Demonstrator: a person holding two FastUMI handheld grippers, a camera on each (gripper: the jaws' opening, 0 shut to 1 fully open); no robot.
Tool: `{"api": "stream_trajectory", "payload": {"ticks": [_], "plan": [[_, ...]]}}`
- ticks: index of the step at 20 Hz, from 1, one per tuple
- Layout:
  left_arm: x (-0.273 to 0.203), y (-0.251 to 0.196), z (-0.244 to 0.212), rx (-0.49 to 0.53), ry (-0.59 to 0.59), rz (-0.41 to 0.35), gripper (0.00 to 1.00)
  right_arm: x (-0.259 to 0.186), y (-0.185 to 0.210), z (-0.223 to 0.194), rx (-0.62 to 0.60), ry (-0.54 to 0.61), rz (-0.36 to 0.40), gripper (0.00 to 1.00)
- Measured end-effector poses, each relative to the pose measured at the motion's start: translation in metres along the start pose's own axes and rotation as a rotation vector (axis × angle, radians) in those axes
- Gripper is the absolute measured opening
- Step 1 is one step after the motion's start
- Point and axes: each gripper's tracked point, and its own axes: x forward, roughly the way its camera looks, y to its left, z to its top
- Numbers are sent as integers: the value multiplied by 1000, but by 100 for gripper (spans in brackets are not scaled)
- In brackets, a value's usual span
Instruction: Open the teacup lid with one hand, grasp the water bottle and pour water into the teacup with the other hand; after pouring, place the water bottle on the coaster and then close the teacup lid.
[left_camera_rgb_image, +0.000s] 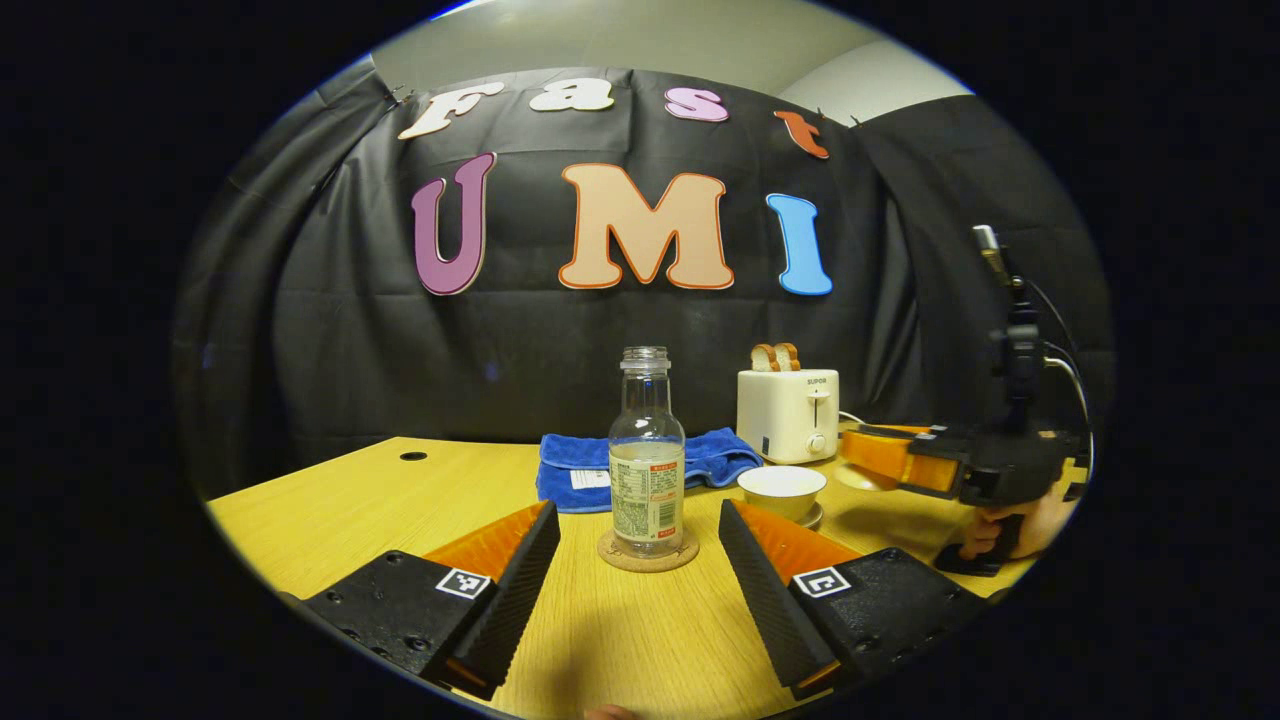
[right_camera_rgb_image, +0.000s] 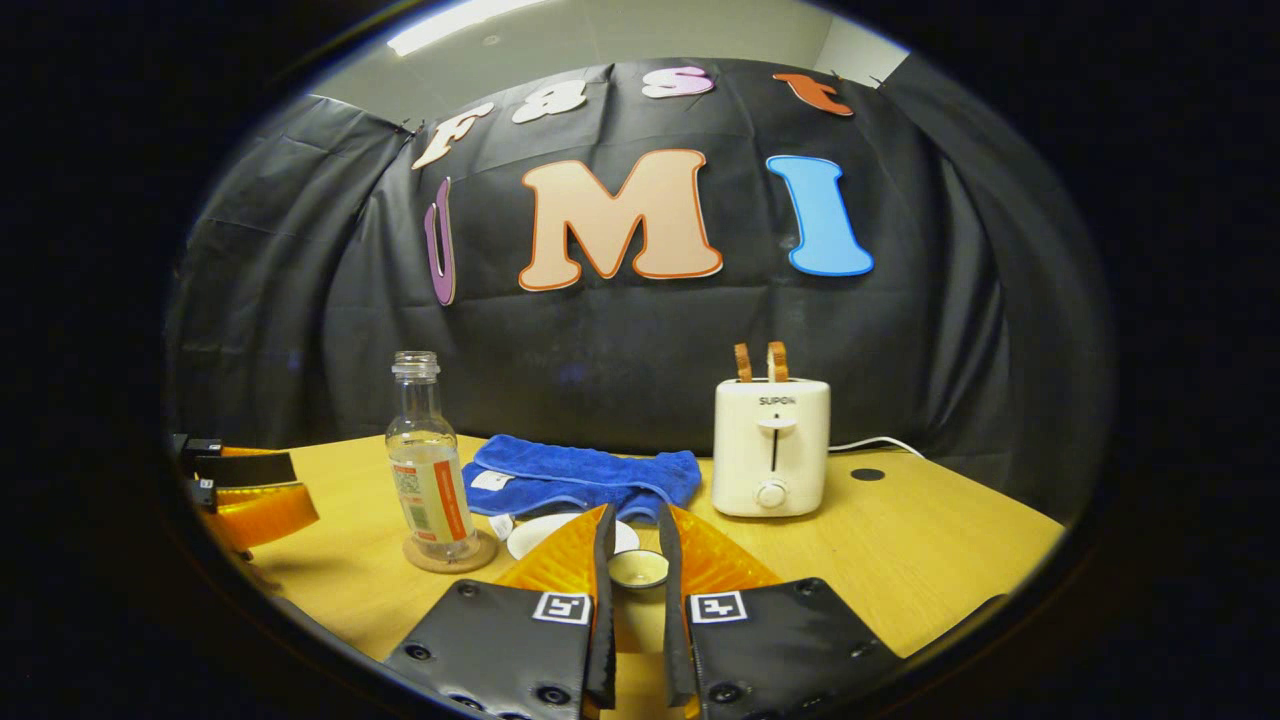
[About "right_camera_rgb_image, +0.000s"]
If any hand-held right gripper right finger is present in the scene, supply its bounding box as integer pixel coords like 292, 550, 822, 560
658, 500, 906, 720

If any clear plastic water bottle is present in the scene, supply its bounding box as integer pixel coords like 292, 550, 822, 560
385, 351, 481, 561

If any blue towel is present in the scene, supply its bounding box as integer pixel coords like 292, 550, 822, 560
462, 434, 702, 541

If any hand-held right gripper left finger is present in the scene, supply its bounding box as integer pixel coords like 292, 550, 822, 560
383, 503, 618, 720

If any white toaster cable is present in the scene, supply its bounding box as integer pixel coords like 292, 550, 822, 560
828, 436, 926, 460

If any round cork coaster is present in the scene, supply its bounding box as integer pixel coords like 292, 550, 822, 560
403, 530, 499, 575

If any black backdrop cloth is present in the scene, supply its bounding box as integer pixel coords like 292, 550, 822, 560
165, 58, 1116, 521

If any white toaster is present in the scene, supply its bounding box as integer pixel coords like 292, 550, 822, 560
712, 378, 832, 518

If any yellow teacup lid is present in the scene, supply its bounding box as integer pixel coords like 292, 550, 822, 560
606, 548, 673, 656

